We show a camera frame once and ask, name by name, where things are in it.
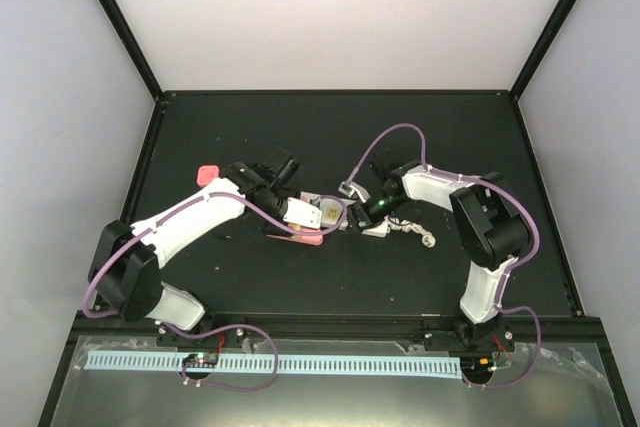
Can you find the light blue slotted cable duct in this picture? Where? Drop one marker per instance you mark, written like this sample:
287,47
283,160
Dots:
283,364

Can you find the black aluminium frame post left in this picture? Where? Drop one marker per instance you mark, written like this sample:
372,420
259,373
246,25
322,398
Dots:
127,38

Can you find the black aluminium frame post right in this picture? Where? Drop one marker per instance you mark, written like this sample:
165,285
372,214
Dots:
551,29

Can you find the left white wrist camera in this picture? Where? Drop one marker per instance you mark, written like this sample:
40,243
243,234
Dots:
303,214

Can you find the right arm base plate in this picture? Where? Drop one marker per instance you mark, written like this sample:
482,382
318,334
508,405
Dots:
456,333

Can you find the pink triangular socket adapter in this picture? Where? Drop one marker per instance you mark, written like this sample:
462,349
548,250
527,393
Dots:
306,238

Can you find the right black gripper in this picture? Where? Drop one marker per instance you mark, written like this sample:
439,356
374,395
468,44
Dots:
355,210

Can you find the black aluminium frame post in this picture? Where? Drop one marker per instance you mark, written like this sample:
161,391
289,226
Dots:
551,29
127,38

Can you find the white power strip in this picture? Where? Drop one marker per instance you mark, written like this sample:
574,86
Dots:
336,211

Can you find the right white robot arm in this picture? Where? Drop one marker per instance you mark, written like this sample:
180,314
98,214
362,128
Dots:
492,229

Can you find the pink square plug adapter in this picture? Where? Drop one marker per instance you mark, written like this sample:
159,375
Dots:
206,174

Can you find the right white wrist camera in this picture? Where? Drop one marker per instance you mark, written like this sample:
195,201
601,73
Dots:
353,190

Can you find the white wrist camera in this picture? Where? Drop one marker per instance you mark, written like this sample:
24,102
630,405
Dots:
303,214
353,190

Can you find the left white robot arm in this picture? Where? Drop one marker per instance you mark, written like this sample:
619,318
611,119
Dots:
127,265

